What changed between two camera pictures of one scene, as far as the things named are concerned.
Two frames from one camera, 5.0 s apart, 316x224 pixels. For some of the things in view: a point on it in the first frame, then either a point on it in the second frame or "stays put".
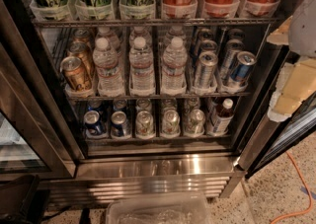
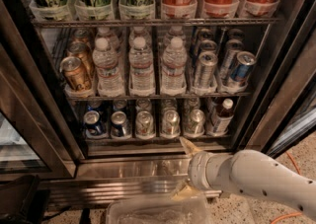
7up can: [144, 123] stays put
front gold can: [74, 71] stays put
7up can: [171, 123] stays put
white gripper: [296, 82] to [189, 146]
